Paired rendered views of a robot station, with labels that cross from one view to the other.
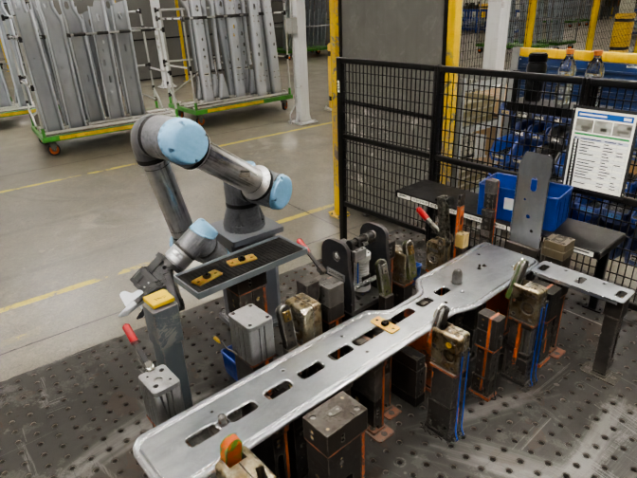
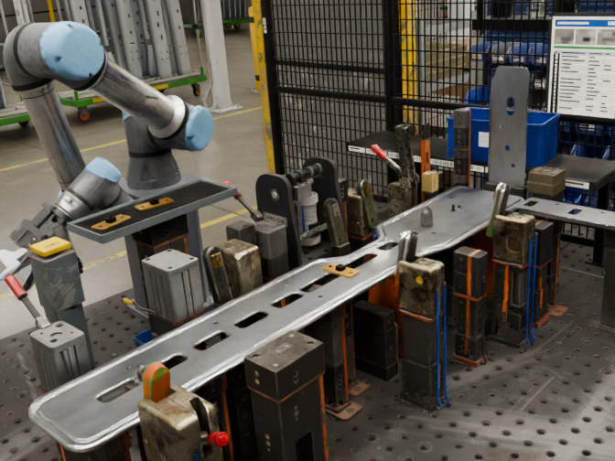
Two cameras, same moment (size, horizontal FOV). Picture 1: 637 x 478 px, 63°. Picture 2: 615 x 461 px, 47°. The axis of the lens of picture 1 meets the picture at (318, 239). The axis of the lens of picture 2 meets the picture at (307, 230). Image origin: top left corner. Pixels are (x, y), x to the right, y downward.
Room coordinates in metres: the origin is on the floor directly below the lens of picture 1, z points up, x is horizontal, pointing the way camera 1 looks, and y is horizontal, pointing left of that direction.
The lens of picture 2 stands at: (-0.22, 0.02, 1.66)
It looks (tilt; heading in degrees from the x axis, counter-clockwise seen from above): 21 degrees down; 355
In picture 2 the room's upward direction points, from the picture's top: 4 degrees counter-clockwise
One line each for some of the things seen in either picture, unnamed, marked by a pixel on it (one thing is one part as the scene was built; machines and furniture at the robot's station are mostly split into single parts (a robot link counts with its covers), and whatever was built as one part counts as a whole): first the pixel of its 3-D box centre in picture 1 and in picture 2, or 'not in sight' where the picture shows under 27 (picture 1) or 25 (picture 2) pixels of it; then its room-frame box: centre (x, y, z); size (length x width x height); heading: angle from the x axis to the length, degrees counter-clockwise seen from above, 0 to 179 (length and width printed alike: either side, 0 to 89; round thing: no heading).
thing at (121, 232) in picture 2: (243, 264); (156, 208); (1.32, 0.22, 1.16); 0.37 x 0.14 x 0.02; 131
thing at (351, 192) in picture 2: (398, 297); (357, 256); (1.55, -0.27, 0.88); 0.11 x 0.09 x 0.37; 41
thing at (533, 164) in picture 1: (529, 200); (507, 127); (1.68, -0.74, 1.17); 0.12 x 0.01 x 0.34; 41
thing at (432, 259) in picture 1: (436, 284); (403, 241); (1.64, -0.42, 0.88); 0.07 x 0.06 x 0.35; 41
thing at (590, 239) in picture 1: (497, 212); (471, 156); (1.95, -0.73, 1.01); 0.90 x 0.22 x 0.03; 41
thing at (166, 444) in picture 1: (382, 330); (337, 276); (1.19, -0.17, 1.00); 1.38 x 0.22 x 0.02; 131
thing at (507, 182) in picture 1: (522, 200); (501, 135); (1.87, -0.80, 1.10); 0.30 x 0.17 x 0.13; 48
